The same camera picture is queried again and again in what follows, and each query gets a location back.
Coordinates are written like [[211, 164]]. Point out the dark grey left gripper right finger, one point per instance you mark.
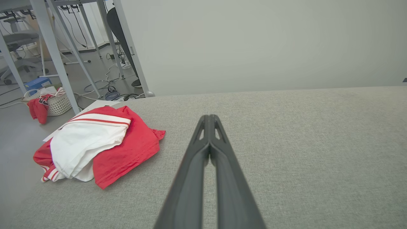
[[235, 197]]

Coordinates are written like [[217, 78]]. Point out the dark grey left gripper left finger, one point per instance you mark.
[[187, 190]]

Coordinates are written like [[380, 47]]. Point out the red and white basketball jersey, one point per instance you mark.
[[133, 149]]

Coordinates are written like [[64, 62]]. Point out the grey fabric sofa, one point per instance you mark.
[[302, 143]]

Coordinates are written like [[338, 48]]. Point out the white power strip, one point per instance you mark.
[[126, 65]]

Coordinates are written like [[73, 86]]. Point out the white perforated laundry basket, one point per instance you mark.
[[60, 105]]

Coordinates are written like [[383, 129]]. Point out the grey metal table leg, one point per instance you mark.
[[109, 35], [11, 63], [51, 41], [130, 41], [74, 51]]

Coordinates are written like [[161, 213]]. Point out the red garment with black print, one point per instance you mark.
[[39, 111]]

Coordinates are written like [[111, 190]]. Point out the blue box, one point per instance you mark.
[[38, 83]]

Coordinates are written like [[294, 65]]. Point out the grey office chair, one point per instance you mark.
[[19, 38]]

